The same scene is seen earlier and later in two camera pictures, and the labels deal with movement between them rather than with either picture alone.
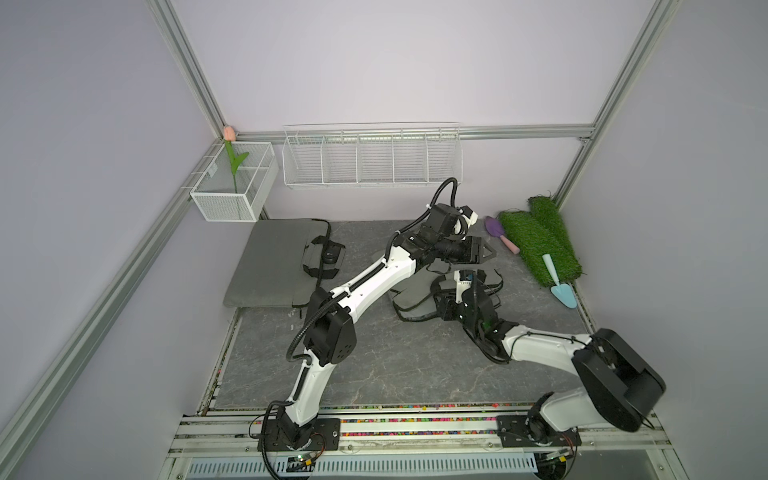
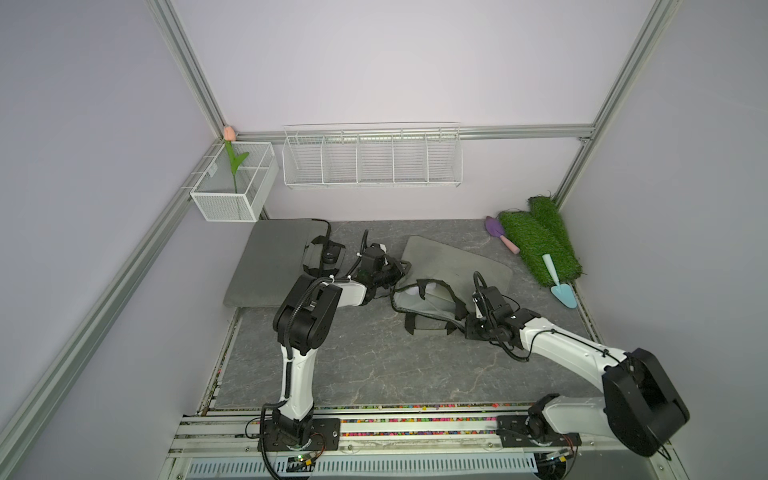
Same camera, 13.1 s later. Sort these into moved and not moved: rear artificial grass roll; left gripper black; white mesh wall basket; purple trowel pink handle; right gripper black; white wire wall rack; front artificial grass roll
Moved: right gripper black; left gripper black
Not moved: rear artificial grass roll; purple trowel pink handle; front artificial grass roll; white wire wall rack; white mesh wall basket
